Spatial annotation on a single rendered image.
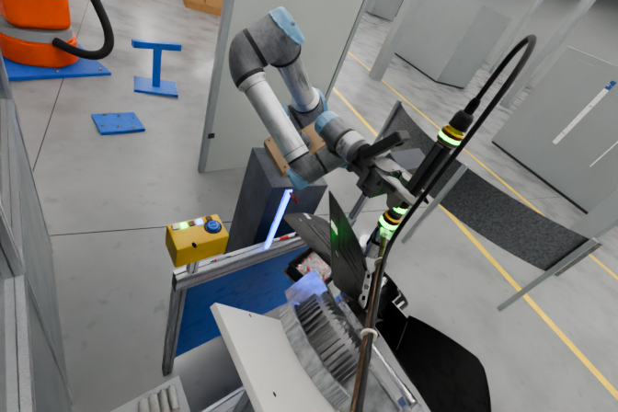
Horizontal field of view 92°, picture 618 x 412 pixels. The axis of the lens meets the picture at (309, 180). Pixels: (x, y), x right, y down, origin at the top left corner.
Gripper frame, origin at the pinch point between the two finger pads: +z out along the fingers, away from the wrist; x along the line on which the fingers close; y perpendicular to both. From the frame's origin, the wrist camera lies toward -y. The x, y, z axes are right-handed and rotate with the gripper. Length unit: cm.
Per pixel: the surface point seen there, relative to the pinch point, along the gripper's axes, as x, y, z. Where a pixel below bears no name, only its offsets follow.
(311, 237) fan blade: 4.4, 31.8, -17.8
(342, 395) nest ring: 18.2, 39.5, 18.1
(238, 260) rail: 12, 65, -38
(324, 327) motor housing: 16.6, 33.5, 5.2
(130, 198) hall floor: 23, 149, -166
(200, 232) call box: 29, 43, -38
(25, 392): 71, 50, -17
